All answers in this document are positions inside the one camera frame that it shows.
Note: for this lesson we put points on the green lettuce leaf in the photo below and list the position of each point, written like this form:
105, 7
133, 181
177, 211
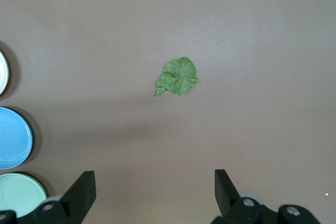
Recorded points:
179, 77

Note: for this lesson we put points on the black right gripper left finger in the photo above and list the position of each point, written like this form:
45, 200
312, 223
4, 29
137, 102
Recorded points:
78, 200

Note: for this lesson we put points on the beige plate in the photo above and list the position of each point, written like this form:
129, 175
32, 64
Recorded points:
3, 72

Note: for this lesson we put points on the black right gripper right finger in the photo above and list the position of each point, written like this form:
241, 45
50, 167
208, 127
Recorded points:
228, 203

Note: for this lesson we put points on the pale green plate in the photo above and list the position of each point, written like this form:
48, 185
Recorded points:
18, 192

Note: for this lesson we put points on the blue plate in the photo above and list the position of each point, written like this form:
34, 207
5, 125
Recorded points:
13, 137

